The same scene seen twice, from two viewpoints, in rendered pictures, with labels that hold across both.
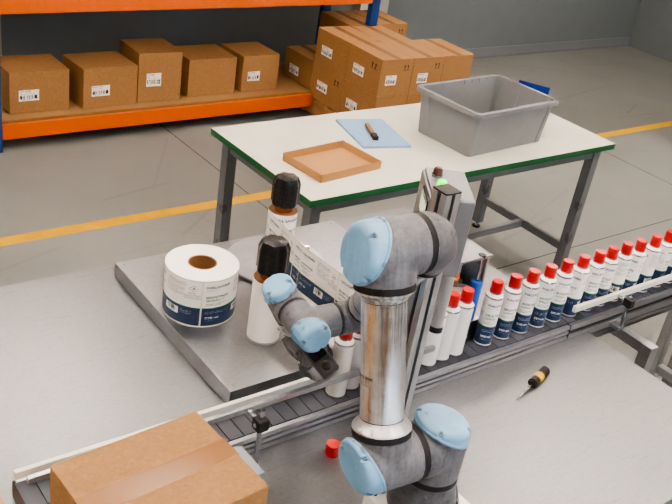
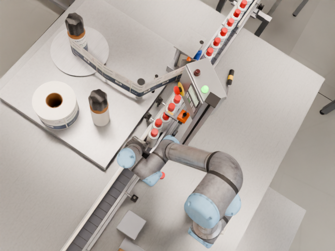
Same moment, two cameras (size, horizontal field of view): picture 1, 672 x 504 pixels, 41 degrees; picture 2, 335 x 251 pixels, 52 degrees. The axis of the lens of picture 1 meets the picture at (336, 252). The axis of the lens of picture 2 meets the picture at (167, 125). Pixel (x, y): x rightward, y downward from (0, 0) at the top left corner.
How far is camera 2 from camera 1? 1.46 m
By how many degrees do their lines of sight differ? 47
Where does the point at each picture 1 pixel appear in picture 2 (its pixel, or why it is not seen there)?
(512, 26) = not seen: outside the picture
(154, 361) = (55, 156)
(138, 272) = (13, 97)
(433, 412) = not seen: hidden behind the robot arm
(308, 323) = (151, 179)
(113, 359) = (35, 165)
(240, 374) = (103, 153)
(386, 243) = (217, 217)
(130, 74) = not seen: outside the picture
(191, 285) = (57, 121)
